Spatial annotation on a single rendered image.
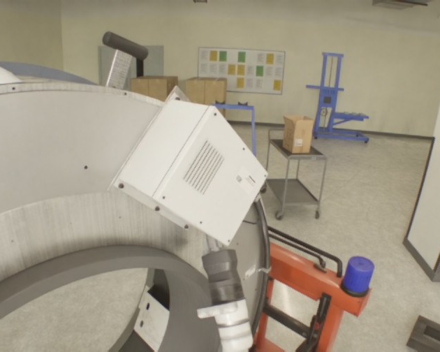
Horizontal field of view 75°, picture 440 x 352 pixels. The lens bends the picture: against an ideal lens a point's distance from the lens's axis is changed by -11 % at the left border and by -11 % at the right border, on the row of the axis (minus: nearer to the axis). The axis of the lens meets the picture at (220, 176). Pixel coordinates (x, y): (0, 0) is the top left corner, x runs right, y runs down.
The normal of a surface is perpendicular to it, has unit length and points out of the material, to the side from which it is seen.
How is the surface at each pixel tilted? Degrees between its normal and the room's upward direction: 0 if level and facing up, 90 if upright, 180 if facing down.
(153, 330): 63
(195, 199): 90
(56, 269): 1
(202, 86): 90
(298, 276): 90
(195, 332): 81
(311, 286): 90
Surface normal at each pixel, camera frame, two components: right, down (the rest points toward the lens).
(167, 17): -0.07, 0.36
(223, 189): 0.73, 0.27
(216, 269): -0.43, -0.18
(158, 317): -0.62, -0.22
